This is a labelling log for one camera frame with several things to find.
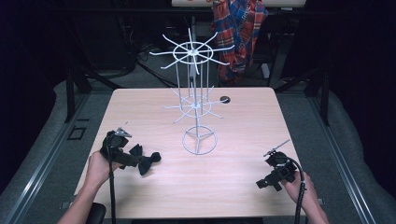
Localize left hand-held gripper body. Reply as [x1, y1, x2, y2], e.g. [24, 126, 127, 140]
[99, 127, 138, 167]

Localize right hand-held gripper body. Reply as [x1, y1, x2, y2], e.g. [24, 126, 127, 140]
[262, 139, 299, 185]

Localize black bow tie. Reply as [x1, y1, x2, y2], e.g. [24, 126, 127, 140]
[128, 143, 163, 176]

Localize person's right hand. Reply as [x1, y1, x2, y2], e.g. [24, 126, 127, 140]
[279, 171, 317, 203]

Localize person's left hand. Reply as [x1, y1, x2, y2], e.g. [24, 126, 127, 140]
[85, 150, 123, 189]

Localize black chair armrest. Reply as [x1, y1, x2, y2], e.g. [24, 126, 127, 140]
[85, 202, 107, 224]

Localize black metal stand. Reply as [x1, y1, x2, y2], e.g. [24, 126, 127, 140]
[64, 61, 94, 123]

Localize red blue plaid cloth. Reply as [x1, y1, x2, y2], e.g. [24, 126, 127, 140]
[210, 0, 269, 88]

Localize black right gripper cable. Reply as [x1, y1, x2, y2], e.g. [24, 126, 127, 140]
[288, 157, 308, 224]

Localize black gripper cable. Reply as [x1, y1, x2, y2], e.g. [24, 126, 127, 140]
[288, 157, 308, 224]
[105, 133, 118, 224]

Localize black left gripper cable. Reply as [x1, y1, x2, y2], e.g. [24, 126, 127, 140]
[105, 133, 118, 224]

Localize black floor cables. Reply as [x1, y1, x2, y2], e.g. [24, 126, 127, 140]
[118, 43, 179, 89]

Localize white wire display rack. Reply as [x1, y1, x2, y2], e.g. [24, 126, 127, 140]
[148, 27, 236, 156]

